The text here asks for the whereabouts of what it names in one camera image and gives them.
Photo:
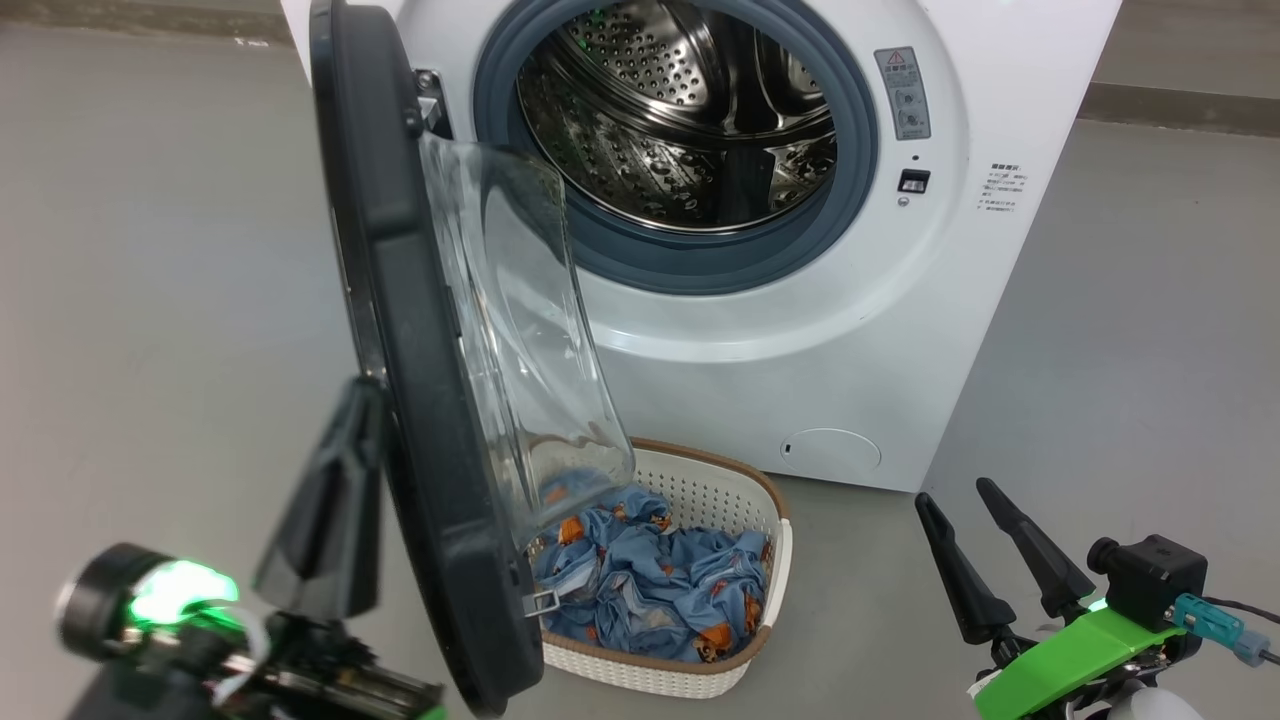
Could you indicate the black door latch socket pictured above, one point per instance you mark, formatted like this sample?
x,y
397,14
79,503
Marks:
x,y
913,181

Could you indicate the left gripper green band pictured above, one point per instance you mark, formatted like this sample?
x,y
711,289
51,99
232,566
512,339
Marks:
x,y
330,670

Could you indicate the white front-load washing machine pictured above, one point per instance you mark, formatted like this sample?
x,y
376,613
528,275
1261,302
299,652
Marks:
x,y
800,350

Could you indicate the grey warning sticker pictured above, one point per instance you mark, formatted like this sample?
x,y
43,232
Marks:
x,y
903,95

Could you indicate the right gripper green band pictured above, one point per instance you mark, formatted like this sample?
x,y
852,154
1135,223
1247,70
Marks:
x,y
1070,655

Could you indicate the black round glass washer door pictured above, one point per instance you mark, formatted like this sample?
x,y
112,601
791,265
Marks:
x,y
410,350

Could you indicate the cream basket with brown rim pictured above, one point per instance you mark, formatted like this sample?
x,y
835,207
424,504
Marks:
x,y
740,500

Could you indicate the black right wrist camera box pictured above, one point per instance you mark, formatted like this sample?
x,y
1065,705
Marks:
x,y
1150,580

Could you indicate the stainless steel washing machine drum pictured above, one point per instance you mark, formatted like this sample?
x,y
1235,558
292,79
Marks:
x,y
650,100

